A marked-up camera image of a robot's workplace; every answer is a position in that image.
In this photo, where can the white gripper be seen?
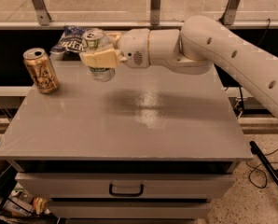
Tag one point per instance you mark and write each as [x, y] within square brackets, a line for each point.
[134, 48]

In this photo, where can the green white 7up can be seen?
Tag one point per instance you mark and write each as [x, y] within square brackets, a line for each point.
[97, 72]

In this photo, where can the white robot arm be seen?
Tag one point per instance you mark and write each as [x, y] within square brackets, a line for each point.
[193, 49]

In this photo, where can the gold LaCroix can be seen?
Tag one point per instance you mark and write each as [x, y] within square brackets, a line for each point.
[41, 70]

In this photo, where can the blue chip bag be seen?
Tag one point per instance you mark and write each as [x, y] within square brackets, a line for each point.
[74, 39]

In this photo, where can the grey upper drawer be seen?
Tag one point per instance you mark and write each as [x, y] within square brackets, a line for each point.
[96, 186]

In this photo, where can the grey drawer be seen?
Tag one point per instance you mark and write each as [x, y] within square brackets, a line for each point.
[132, 210]
[96, 186]

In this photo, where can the grey lower drawer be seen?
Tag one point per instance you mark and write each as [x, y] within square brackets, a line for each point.
[132, 210]

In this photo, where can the black pole on floor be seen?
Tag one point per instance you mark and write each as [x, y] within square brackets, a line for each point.
[257, 151]

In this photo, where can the snack packages under table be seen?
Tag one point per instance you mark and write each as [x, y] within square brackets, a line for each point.
[21, 203]

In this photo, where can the left metal window bracket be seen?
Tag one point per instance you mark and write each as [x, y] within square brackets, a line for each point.
[41, 12]

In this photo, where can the right metal window bracket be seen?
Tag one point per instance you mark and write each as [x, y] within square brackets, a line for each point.
[229, 14]

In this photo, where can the black drawer handle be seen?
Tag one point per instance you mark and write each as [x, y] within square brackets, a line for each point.
[117, 191]

